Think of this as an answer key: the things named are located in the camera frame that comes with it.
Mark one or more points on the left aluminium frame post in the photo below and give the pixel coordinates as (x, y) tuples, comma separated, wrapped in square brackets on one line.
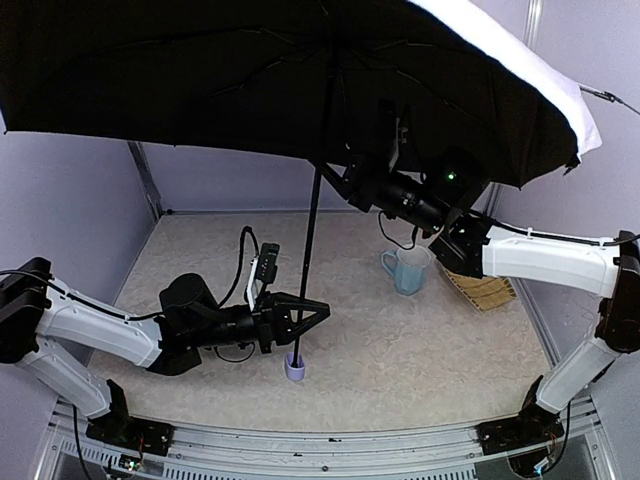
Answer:
[(151, 191)]

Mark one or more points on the front aluminium rail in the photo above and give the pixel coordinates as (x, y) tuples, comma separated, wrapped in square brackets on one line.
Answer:
[(205, 452)]

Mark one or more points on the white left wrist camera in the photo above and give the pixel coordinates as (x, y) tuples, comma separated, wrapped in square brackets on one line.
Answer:
[(263, 269)]

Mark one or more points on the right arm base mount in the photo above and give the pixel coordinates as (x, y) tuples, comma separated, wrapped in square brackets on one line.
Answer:
[(513, 433)]

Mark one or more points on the lavender folding umbrella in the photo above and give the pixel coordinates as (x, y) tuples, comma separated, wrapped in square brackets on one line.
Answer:
[(298, 79)]

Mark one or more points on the aluminium frame post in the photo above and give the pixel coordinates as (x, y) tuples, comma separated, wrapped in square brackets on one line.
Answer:
[(532, 23), (151, 191)]

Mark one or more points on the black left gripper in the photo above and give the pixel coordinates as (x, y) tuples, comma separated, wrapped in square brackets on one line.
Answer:
[(267, 323)]

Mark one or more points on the right aluminium frame post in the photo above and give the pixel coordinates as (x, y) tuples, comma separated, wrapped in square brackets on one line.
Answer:
[(532, 23)]

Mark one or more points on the light blue mug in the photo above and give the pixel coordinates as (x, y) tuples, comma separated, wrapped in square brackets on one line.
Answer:
[(408, 268)]

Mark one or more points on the woven bamboo tray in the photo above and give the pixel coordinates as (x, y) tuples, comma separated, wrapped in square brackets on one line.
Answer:
[(485, 293)]

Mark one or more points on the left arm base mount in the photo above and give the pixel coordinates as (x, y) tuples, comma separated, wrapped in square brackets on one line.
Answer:
[(142, 435)]

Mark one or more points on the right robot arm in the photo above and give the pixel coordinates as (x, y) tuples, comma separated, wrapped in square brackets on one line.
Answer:
[(472, 244)]

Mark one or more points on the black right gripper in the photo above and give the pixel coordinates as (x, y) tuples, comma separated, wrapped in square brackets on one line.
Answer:
[(360, 181)]

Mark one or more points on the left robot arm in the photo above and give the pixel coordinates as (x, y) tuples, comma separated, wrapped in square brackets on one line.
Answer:
[(37, 310)]

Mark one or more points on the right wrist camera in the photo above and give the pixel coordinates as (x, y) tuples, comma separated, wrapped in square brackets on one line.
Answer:
[(391, 130)]

